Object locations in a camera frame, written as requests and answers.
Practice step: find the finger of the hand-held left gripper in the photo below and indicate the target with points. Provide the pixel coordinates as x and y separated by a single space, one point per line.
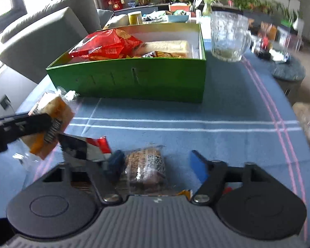
33 124

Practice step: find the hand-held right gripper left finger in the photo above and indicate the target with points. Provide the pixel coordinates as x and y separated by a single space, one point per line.
115 164

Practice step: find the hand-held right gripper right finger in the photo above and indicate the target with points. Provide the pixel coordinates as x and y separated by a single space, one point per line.
199 166

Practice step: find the orange bread packet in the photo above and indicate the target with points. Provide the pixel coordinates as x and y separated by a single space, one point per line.
59 111

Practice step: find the brown cake packet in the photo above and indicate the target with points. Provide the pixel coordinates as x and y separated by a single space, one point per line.
144 168

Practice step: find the green cardboard box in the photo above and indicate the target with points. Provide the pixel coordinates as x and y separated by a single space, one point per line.
144 80

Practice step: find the large red snack bag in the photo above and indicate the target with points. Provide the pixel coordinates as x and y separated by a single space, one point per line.
103 40

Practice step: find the yellow lobster print snack bag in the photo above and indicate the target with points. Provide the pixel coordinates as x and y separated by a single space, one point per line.
168 54

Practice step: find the red black white snack packet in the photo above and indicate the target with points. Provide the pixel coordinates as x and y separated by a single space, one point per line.
93 147

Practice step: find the blue striped tablecloth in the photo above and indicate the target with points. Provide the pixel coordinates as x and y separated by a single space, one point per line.
170 113

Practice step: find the grey sofa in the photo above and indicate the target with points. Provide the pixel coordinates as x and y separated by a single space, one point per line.
41 36

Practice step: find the clear plastic bag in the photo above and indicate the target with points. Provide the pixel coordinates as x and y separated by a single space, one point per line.
308 124

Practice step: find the white bread packet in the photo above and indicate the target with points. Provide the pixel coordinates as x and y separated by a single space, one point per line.
168 46

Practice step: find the round grey side table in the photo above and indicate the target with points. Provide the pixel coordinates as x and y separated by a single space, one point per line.
289 69

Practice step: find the clear glass mug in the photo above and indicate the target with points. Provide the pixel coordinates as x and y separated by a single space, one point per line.
227 36

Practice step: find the yellow cup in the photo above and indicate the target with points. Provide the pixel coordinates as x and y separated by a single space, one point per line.
135 18

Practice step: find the wall socket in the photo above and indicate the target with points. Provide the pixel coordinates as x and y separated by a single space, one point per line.
5 101

